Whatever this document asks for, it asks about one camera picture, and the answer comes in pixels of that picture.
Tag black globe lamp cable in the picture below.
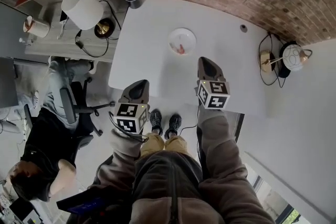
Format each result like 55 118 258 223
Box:
258 32 289 88

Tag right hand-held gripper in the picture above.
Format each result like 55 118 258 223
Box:
195 57 232 111

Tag white round plate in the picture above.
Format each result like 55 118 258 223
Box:
167 27 197 56

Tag white shade brass table lamp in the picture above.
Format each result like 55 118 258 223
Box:
61 0 116 39

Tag person's shoe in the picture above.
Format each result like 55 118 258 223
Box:
164 112 183 140
149 109 163 135

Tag person's mustard trousers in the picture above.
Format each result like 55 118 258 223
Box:
140 132 190 162

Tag black device with blue screen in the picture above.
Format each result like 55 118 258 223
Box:
56 186 107 216

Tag grey wooden side desk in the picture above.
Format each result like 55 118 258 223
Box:
25 0 130 63

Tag small dark monitor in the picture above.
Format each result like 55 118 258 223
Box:
0 57 19 109

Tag person's left forearm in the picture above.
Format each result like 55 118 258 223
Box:
90 127 148 192

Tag small orange object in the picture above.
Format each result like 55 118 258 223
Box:
170 41 186 55

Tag person's right shoe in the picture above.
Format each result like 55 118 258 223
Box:
164 112 183 140

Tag black fabric speaker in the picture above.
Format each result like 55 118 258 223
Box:
277 41 292 79

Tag black table lamp cable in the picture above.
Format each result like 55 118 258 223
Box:
75 0 122 58

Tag white globe brass lamp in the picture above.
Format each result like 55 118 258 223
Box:
258 43 313 74

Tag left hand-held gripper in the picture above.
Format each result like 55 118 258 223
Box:
112 79 151 135

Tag person's grey fleece jacket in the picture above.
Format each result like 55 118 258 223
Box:
88 149 275 224

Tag large grey monitor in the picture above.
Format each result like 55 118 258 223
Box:
0 2 30 59

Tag white cylinder with brown rim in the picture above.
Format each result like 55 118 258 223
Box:
23 15 50 39

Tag dark phone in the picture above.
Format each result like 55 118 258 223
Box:
59 9 69 25

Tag person's right forearm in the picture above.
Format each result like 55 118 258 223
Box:
196 109 247 184

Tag black office chair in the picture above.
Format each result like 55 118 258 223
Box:
23 81 116 163

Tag person's left shoe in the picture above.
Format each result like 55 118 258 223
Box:
149 109 163 135

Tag dark framed window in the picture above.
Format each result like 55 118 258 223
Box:
244 162 302 224

